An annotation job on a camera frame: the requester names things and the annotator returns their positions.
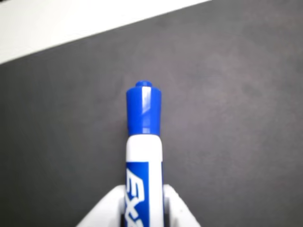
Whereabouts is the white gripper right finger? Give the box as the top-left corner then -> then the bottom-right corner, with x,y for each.
162,184 -> 202,227

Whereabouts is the dark grey WOWROBO mat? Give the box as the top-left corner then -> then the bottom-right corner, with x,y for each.
0,0 -> 303,227

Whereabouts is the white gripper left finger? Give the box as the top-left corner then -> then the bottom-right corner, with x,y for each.
75,184 -> 126,227

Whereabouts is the blue dry-erase marker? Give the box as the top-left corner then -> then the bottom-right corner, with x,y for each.
124,80 -> 165,227

